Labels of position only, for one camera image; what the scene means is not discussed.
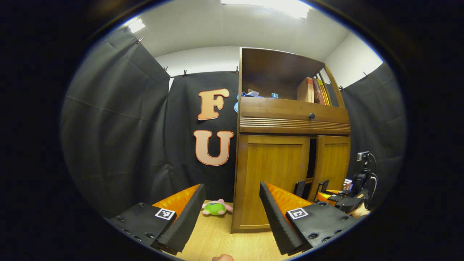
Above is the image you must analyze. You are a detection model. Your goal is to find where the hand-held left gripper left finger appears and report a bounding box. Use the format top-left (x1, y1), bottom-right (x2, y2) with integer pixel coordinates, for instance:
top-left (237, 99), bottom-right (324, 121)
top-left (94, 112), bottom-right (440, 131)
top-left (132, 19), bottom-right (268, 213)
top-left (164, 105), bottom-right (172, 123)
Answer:
top-left (105, 183), bottom-right (206, 256)

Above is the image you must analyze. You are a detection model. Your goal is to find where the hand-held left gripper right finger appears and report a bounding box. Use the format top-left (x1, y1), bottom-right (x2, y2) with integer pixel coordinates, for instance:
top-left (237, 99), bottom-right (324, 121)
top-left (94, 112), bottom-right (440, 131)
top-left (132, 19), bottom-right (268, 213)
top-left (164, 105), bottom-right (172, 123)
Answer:
top-left (259, 181), bottom-right (359, 256)

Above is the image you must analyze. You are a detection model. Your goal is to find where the wooden cabinet door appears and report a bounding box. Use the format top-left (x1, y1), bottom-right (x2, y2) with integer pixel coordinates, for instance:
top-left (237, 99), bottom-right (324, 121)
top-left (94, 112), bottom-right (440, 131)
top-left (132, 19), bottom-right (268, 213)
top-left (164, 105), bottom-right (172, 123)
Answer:
top-left (235, 135), bottom-right (311, 233)
top-left (307, 135), bottom-right (351, 202)

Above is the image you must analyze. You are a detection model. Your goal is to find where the wooden double-door shoe cabinet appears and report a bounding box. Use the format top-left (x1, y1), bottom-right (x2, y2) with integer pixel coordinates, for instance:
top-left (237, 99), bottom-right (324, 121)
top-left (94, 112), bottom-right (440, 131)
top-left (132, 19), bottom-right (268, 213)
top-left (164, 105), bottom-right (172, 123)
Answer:
top-left (231, 47), bottom-right (351, 233)

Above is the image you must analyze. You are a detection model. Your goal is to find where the wooden cabinet drawer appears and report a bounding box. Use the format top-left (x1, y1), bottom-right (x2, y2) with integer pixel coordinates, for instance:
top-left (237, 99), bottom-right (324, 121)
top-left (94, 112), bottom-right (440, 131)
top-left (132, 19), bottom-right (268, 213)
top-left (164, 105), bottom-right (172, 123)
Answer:
top-left (239, 97), bottom-right (351, 135)

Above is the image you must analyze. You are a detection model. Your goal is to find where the green plush toy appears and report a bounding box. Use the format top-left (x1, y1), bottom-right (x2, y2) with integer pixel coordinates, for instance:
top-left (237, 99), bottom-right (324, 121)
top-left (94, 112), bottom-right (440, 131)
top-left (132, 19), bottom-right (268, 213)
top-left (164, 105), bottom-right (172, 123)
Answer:
top-left (202, 199), bottom-right (233, 216)

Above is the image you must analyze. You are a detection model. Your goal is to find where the yellow book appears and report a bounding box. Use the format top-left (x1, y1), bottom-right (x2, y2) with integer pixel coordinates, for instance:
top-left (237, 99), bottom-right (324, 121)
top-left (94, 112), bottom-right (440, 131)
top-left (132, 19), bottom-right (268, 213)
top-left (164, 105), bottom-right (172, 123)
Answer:
top-left (317, 79), bottom-right (331, 106)

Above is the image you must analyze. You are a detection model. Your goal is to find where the dark red book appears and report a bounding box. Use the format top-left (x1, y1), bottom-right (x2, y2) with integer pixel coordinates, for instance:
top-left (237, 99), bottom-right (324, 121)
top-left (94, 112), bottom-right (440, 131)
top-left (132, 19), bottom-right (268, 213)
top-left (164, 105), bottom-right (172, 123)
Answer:
top-left (312, 78), bottom-right (322, 104)

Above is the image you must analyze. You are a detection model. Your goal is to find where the beige book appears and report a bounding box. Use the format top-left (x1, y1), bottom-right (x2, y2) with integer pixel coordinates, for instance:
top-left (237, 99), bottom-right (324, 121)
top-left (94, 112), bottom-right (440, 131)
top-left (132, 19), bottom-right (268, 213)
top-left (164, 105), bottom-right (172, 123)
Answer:
top-left (297, 77), bottom-right (314, 103)

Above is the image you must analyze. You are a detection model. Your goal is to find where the small ceiling light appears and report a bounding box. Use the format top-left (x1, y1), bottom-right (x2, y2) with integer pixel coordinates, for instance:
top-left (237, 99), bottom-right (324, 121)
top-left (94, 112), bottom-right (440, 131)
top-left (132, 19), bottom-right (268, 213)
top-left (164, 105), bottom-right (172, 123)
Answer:
top-left (128, 18), bottom-right (146, 34)

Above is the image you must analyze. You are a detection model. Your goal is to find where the large ceiling light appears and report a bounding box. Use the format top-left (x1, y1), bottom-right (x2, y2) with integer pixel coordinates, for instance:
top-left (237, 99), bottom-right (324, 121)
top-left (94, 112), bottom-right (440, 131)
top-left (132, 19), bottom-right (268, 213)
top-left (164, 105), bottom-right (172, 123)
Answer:
top-left (221, 0), bottom-right (310, 19)

